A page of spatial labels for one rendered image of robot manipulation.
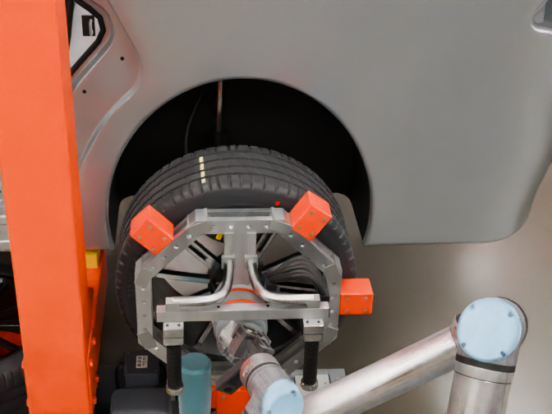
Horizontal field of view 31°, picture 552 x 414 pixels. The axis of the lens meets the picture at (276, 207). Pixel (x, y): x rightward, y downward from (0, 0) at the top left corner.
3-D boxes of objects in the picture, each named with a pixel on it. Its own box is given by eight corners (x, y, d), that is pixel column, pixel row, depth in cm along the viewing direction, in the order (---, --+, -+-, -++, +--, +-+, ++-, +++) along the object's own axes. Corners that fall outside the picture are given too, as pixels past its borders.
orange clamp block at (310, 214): (308, 227, 259) (328, 202, 256) (311, 242, 252) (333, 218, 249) (287, 213, 257) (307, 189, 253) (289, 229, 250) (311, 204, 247)
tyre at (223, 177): (185, 362, 310) (378, 281, 300) (185, 413, 289) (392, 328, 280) (76, 201, 277) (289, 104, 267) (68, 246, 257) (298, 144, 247)
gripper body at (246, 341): (263, 330, 228) (282, 355, 217) (246, 361, 229) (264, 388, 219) (236, 320, 224) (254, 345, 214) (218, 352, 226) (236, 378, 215)
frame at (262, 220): (331, 368, 283) (343, 205, 255) (333, 384, 277) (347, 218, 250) (140, 374, 278) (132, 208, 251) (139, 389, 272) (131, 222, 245)
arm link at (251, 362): (272, 402, 215) (236, 391, 211) (264, 391, 219) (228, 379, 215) (292, 368, 214) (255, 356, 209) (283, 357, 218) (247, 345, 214)
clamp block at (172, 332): (184, 323, 246) (183, 305, 244) (184, 346, 239) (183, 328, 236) (163, 324, 246) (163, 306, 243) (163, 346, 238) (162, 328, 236)
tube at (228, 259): (235, 266, 255) (235, 232, 250) (238, 310, 239) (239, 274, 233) (167, 268, 254) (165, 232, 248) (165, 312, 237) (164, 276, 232)
